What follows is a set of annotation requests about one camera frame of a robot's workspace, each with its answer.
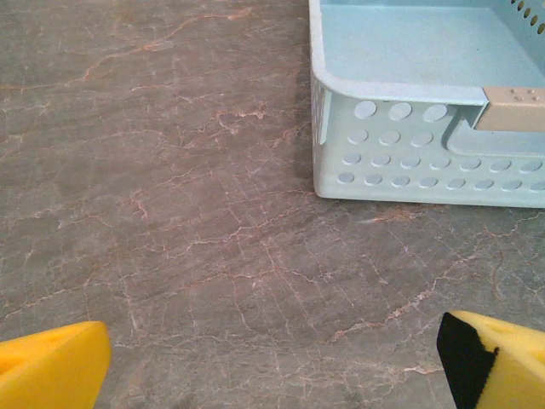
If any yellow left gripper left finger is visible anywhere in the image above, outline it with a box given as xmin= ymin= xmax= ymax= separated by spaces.
xmin=0 ymin=320 xmax=112 ymax=409

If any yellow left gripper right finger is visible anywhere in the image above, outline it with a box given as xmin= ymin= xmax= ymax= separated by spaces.
xmin=437 ymin=309 xmax=545 ymax=409

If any light blue perforated plastic basket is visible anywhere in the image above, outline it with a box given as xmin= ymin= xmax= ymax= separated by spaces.
xmin=308 ymin=0 xmax=545 ymax=209

